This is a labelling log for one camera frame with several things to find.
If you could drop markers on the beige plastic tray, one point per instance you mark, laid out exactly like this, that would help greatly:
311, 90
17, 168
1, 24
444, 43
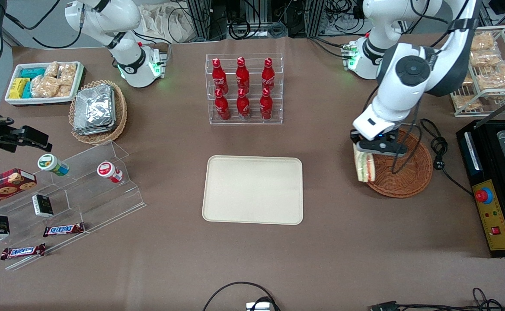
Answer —
252, 190

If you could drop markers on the beige cloth bag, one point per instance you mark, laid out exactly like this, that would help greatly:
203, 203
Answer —
166, 23

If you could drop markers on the clear rice cracker bag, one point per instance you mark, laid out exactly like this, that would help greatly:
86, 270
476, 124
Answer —
486, 58
52, 69
494, 78
68, 73
466, 101
482, 42
65, 90
45, 86

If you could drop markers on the grey metal bar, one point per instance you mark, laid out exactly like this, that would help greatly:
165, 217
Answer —
503, 111

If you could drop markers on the oval tan wicker basket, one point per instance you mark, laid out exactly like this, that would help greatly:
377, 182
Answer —
120, 112

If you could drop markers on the teal snack packet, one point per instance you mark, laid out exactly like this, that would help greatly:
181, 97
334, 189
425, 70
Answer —
27, 90
32, 72

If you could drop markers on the brown snickers bar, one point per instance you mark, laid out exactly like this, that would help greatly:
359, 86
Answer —
23, 251
63, 230

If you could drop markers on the clear acrylic bottle rack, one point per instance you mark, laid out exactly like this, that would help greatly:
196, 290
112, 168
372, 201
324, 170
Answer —
252, 122

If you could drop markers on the red plaid cookie box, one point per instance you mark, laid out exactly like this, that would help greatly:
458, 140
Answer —
6, 185

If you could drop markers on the green lid yogurt cup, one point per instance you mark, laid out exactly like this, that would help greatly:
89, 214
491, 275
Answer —
51, 164

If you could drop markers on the red cola bottle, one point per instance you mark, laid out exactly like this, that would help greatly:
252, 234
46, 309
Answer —
243, 107
219, 77
268, 75
266, 107
222, 108
242, 75

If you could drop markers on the red emergency stop button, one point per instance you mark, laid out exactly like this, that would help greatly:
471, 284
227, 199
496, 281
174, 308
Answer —
484, 196

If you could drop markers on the yellow snack packet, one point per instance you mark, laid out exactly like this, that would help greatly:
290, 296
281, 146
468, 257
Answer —
18, 88

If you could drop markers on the yellow control panel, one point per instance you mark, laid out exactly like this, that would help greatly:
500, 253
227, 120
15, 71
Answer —
490, 216

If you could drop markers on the white rectangular snack tray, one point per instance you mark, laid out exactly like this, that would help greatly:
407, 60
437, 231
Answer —
8, 100

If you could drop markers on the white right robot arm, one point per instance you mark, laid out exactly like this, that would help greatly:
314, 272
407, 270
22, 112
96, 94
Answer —
127, 60

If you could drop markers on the red rocker switch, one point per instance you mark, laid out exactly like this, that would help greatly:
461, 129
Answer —
495, 230

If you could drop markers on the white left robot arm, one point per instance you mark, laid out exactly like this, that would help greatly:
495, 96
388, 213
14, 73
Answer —
408, 73

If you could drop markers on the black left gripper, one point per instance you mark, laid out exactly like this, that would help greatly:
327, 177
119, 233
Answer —
354, 136

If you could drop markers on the triangular sandwich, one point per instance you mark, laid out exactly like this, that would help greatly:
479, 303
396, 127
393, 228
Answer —
364, 166

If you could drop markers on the clear acrylic stepped stand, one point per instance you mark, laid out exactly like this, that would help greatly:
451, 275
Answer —
105, 203

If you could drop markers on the small silver device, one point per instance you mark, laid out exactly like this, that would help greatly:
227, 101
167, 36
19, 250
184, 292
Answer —
259, 306

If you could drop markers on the red lid yogurt cup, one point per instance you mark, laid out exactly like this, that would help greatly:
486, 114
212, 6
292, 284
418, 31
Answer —
107, 170

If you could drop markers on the round brown wicker basket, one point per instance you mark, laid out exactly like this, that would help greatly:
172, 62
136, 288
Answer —
408, 181

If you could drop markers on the silver foil pouch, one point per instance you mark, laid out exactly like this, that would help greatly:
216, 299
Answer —
94, 131
93, 106

